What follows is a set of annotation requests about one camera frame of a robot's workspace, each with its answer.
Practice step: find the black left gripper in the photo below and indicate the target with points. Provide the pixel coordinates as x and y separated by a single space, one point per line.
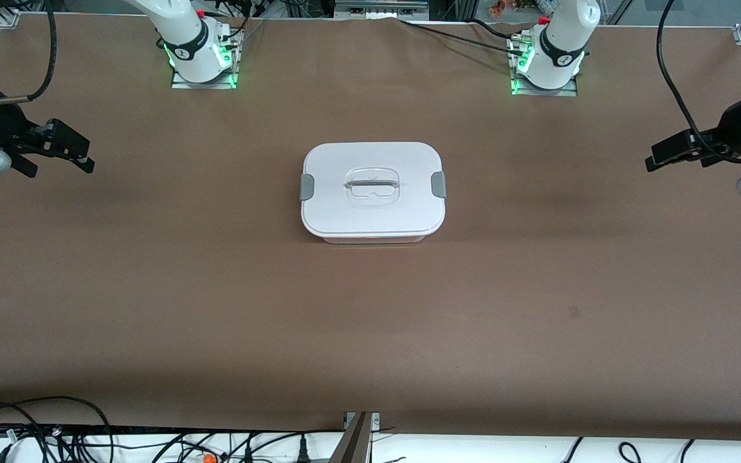
732 130

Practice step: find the white box lid grey latches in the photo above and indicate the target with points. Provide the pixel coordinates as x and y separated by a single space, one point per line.
370 212

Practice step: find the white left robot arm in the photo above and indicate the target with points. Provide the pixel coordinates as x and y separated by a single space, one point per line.
560 38

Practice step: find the pink translucent plastic box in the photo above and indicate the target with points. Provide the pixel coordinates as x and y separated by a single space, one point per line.
374 238

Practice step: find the small orange figurine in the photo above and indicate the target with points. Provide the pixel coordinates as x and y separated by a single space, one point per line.
498 8

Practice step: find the aluminium profile beam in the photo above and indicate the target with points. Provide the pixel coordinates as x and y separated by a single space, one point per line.
356 440

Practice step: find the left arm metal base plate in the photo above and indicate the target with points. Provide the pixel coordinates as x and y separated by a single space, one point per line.
570 90

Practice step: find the small aluminium corner bracket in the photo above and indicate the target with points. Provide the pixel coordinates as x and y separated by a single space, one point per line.
9 19

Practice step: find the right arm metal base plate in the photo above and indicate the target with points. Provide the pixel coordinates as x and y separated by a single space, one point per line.
206 82

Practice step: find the black rail strip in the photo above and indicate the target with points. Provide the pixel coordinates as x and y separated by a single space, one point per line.
152 431

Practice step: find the silver frame extrusion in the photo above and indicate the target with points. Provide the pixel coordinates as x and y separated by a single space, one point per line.
380 8

